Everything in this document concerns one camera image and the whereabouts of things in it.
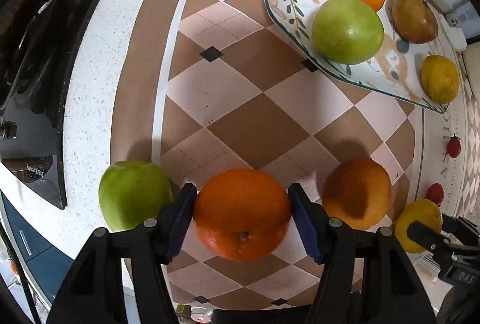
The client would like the yellow lemon front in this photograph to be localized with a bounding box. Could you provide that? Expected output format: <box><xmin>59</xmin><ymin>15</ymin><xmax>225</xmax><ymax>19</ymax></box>
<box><xmin>394</xmin><ymin>199</ymin><xmax>443</xmax><ymax>254</ymax></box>

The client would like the yellow lemon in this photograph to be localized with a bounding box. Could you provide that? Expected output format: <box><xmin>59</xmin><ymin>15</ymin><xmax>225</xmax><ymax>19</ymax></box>
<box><xmin>420</xmin><ymin>55</ymin><xmax>460</xmax><ymax>105</ymax></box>
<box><xmin>394</xmin><ymin>199</ymin><xmax>443</xmax><ymax>254</ymax></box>

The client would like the cherry tomato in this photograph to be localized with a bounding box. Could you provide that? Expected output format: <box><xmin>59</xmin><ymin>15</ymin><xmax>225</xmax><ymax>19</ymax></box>
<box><xmin>447</xmin><ymin>135</ymin><xmax>461</xmax><ymax>158</ymax></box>
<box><xmin>425</xmin><ymin>183</ymin><xmax>444</xmax><ymax>206</ymax></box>

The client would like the dark orange fruit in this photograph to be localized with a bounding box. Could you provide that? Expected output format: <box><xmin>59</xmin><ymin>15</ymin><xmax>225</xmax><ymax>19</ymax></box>
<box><xmin>321</xmin><ymin>157</ymin><xmax>391</xmax><ymax>231</ymax></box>

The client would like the green apple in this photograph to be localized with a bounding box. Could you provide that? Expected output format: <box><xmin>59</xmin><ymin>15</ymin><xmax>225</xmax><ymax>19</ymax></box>
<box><xmin>98</xmin><ymin>161</ymin><xmax>173</xmax><ymax>232</ymax></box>
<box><xmin>312</xmin><ymin>0</ymin><xmax>385</xmax><ymax>65</ymax></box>

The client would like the orange front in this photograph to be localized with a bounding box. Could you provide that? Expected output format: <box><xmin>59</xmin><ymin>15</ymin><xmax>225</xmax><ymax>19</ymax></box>
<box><xmin>193</xmin><ymin>169</ymin><xmax>291</xmax><ymax>261</ymax></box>

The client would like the yellow lemon back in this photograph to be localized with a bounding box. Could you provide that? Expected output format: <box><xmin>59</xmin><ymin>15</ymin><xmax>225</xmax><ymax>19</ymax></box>
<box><xmin>420</xmin><ymin>55</ymin><xmax>460</xmax><ymax>105</ymax></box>

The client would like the brown red apple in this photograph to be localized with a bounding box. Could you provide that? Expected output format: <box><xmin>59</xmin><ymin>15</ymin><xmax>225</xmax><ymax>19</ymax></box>
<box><xmin>391</xmin><ymin>0</ymin><xmax>439</xmax><ymax>44</ymax></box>

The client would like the cream utensil holder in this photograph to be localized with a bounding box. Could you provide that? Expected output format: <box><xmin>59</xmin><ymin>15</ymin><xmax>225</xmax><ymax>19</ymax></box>
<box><xmin>462</xmin><ymin>42</ymin><xmax>480</xmax><ymax>102</ymax></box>

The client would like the white small object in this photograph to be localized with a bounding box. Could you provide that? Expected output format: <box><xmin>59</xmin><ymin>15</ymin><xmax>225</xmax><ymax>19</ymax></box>
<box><xmin>439</xmin><ymin>14</ymin><xmax>467</xmax><ymax>52</ymax></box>

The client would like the checkered brown table runner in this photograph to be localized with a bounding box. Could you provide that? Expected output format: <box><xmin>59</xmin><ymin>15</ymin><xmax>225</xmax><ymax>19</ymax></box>
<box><xmin>109</xmin><ymin>0</ymin><xmax>480</xmax><ymax>311</ymax></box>

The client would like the black wok pan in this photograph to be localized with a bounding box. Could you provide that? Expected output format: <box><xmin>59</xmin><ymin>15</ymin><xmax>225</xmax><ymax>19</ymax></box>
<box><xmin>1</xmin><ymin>0</ymin><xmax>70</xmax><ymax>114</ymax></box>

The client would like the black gas stove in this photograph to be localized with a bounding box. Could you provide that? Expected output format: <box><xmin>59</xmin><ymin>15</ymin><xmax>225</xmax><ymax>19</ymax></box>
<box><xmin>1</xmin><ymin>0</ymin><xmax>100</xmax><ymax>209</ymax></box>

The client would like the deer pattern oval plate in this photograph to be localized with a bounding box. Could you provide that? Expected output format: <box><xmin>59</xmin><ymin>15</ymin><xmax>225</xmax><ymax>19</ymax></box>
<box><xmin>264</xmin><ymin>0</ymin><xmax>460</xmax><ymax>114</ymax></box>

